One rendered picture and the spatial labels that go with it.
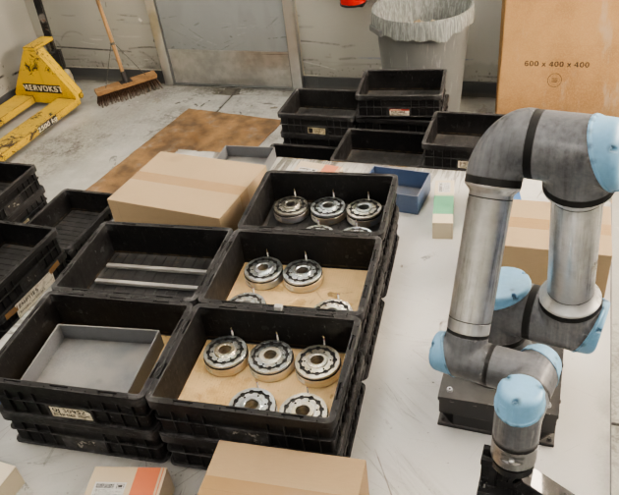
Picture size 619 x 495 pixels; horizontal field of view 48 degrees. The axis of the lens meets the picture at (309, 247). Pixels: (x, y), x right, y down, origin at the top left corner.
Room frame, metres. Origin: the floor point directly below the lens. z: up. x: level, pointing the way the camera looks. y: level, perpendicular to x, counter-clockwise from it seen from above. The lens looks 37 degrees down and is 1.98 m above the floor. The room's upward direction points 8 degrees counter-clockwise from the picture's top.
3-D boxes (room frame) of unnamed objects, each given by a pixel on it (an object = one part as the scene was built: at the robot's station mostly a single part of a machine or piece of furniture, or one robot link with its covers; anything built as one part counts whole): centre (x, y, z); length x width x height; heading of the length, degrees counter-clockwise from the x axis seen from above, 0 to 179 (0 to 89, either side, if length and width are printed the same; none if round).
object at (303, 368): (1.07, 0.02, 0.86); 0.10 x 0.10 x 0.01
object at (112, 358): (1.16, 0.54, 0.85); 0.27 x 0.20 x 0.05; 74
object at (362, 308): (1.32, 0.05, 0.92); 0.40 x 0.30 x 0.02; 72
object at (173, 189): (1.86, 0.35, 0.80); 0.40 x 0.30 x 0.20; 62
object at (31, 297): (1.98, 1.01, 0.41); 0.31 x 0.02 x 0.16; 156
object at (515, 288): (1.05, -0.39, 0.97); 0.13 x 0.12 x 0.14; 56
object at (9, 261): (2.06, 1.14, 0.37); 0.40 x 0.30 x 0.45; 156
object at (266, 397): (0.97, 0.17, 0.86); 0.10 x 0.10 x 0.01
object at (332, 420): (1.04, 0.14, 0.92); 0.40 x 0.30 x 0.02; 72
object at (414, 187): (1.91, -0.31, 0.74); 0.20 x 0.15 x 0.07; 62
